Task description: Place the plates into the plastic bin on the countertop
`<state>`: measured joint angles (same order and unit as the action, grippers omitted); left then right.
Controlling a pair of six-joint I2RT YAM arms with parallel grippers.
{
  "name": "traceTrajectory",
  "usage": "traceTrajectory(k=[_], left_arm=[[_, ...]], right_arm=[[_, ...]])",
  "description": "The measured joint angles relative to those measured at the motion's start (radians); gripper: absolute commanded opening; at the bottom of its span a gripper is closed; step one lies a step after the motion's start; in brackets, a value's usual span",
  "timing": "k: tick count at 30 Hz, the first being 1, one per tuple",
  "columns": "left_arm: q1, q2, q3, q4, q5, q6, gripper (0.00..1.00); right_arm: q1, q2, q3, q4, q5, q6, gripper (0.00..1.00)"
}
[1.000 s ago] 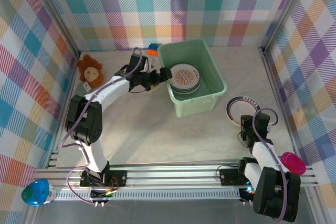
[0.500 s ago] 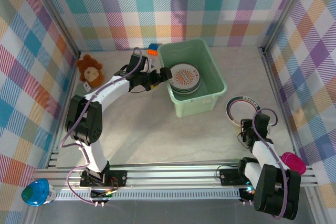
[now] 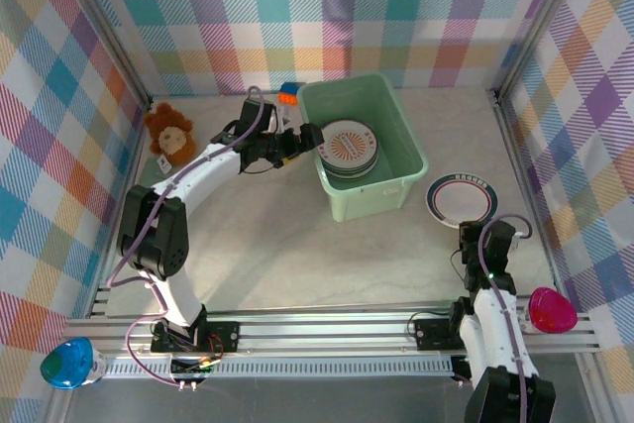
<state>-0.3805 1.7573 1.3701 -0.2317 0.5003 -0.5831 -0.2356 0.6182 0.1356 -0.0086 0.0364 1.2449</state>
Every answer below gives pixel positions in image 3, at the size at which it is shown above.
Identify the green plastic bin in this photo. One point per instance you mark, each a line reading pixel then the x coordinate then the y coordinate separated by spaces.
pixel 371 200

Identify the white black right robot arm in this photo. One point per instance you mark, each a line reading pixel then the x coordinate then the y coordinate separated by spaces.
pixel 495 334

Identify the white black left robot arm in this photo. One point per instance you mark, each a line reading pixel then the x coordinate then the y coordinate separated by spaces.
pixel 198 170

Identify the teal red rimmed plate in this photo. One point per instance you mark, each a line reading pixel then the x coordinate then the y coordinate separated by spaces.
pixel 460 200

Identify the orange blue toy brick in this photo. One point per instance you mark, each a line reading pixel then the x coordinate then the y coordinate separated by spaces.
pixel 287 96

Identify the pink dome button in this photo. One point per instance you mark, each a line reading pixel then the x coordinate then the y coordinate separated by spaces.
pixel 552 311

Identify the brown plush lion toy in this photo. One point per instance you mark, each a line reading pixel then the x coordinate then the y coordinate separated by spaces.
pixel 171 138

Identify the small black controller board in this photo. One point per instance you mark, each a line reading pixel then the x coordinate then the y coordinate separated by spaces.
pixel 193 371
pixel 460 376

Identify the blue dome button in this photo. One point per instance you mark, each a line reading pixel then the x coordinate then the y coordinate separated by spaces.
pixel 67 363

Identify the aluminium side rail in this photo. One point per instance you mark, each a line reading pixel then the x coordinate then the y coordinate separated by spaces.
pixel 133 175
pixel 527 185

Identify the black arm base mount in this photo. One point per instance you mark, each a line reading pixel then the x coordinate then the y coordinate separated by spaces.
pixel 223 334
pixel 431 334

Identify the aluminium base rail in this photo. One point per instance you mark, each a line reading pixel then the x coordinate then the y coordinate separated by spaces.
pixel 322 334

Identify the aluminium corner post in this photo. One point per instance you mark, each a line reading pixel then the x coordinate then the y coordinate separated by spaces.
pixel 106 31
pixel 545 17

